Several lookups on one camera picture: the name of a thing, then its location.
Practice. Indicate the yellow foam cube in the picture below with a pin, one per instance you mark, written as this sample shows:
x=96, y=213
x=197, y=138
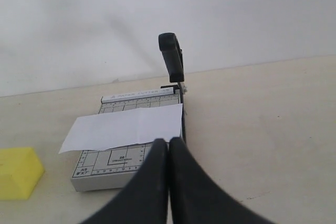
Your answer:
x=21, y=169

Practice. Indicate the black cutter blade arm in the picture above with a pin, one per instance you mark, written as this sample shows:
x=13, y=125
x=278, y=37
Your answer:
x=173, y=58

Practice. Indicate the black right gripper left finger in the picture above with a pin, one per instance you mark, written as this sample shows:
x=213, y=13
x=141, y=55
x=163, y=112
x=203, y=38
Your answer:
x=144, y=198

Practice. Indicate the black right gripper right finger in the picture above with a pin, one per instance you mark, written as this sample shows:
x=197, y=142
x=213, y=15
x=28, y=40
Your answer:
x=196, y=198

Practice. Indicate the grey paper cutter base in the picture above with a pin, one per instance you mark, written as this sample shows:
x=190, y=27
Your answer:
x=113, y=168

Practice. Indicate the white paper sheet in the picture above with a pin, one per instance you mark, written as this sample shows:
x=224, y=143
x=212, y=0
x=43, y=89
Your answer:
x=117, y=129

